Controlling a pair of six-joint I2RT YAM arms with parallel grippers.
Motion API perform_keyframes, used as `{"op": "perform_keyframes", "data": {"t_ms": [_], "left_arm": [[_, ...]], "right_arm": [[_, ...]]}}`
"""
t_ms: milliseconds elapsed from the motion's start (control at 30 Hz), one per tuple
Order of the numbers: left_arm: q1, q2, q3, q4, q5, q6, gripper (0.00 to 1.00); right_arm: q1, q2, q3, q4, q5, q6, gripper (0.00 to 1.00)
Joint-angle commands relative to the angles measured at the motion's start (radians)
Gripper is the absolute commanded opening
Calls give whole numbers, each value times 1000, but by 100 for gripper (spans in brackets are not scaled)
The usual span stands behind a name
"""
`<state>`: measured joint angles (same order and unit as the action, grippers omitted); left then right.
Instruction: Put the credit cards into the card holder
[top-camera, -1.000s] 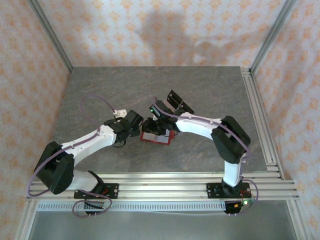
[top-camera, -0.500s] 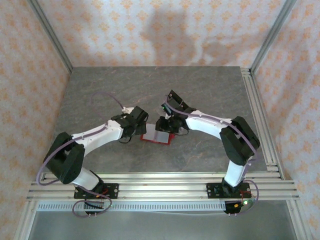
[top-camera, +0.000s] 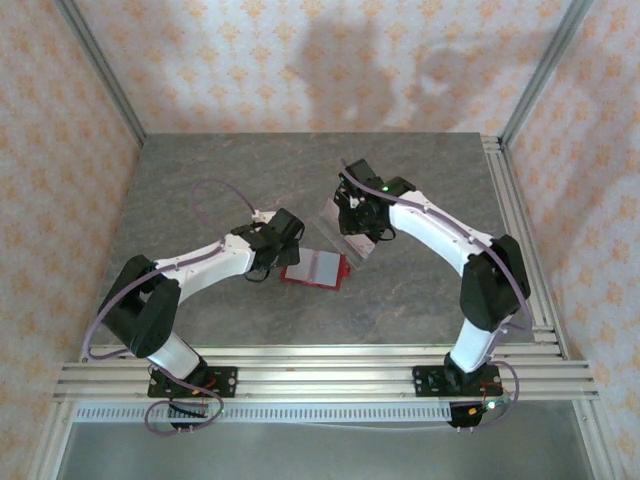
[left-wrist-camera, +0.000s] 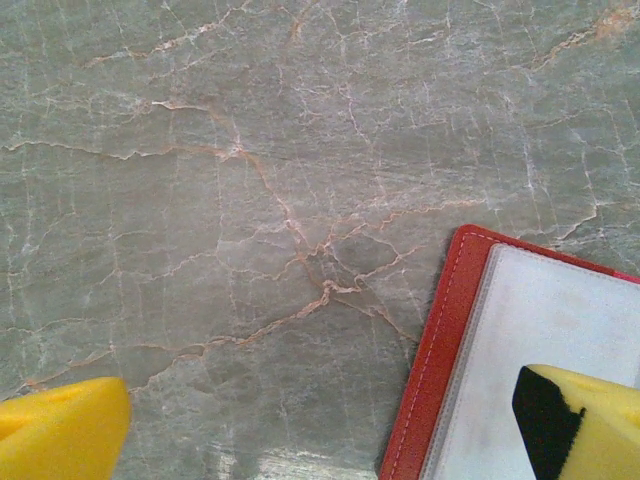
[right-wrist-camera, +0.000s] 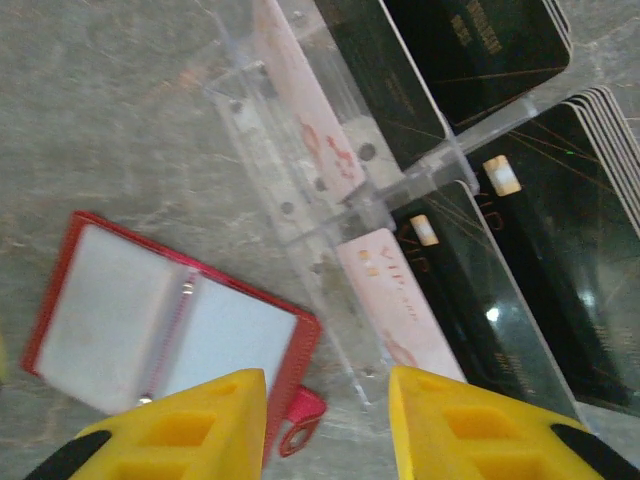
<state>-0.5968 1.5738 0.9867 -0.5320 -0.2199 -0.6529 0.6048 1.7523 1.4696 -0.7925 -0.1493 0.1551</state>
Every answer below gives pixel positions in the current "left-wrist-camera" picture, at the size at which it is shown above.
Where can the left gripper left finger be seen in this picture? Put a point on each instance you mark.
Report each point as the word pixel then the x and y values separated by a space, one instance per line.
pixel 60 435

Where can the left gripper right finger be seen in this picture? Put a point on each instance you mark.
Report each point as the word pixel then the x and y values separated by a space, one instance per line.
pixel 595 435

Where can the red card holder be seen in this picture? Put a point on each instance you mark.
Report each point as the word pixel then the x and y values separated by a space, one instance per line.
pixel 440 325

